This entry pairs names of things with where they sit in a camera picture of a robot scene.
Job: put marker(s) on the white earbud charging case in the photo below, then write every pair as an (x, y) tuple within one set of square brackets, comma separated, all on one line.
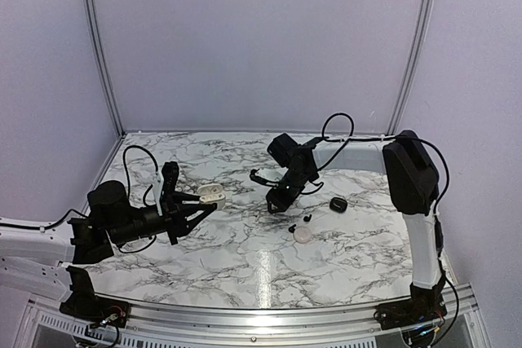
[(212, 193)]

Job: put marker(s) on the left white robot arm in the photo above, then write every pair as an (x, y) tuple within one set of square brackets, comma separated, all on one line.
[(51, 242)]

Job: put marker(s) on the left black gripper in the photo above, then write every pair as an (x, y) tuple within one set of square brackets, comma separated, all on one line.
[(174, 216)]

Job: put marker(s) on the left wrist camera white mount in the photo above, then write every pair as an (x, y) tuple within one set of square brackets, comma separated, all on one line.
[(165, 183)]

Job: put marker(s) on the right aluminium corner post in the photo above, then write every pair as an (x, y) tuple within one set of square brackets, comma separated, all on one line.
[(415, 51)]

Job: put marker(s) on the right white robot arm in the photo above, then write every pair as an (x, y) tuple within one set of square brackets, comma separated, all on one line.
[(412, 178)]

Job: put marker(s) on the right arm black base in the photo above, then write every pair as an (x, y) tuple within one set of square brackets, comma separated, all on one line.
[(421, 306)]

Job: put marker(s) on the aluminium front rail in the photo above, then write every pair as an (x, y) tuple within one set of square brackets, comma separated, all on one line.
[(156, 324)]

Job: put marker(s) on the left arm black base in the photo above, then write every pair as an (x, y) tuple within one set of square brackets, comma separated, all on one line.
[(84, 303)]

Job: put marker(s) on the pink round earbud case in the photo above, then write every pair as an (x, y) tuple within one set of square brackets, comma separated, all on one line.
[(302, 235)]

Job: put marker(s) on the black earbud charging case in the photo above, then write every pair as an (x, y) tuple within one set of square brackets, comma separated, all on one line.
[(338, 205)]

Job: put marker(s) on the left aluminium corner post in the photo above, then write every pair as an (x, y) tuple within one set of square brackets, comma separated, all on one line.
[(102, 67)]

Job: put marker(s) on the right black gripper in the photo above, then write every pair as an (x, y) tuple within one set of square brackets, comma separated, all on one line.
[(281, 203)]

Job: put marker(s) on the aluminium corner post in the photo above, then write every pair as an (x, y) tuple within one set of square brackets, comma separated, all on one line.
[(415, 51), (102, 67)]

